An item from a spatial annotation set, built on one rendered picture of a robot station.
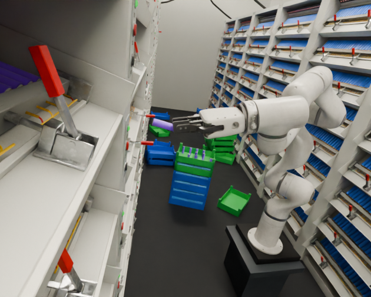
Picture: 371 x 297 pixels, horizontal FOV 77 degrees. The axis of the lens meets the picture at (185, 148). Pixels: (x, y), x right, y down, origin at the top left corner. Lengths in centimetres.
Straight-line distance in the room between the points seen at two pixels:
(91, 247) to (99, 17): 32
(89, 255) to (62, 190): 21
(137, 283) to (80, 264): 113
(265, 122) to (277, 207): 73
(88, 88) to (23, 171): 18
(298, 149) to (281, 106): 51
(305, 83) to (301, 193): 59
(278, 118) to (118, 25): 42
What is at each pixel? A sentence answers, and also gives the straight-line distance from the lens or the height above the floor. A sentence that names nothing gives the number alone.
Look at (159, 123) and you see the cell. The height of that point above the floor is 104.
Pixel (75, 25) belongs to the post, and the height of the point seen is 122.
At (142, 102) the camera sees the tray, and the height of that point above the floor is 96.
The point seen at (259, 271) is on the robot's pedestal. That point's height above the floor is 28.
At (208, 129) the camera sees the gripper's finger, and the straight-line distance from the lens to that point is 54.
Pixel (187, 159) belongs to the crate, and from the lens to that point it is 177.
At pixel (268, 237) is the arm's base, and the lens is 136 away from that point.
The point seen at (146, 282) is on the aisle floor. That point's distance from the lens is 150.
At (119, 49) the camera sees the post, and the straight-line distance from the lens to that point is 35.
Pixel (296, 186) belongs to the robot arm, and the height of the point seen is 71.
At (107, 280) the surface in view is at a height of 74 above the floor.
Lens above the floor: 122
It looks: 24 degrees down
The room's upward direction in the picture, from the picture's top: 10 degrees clockwise
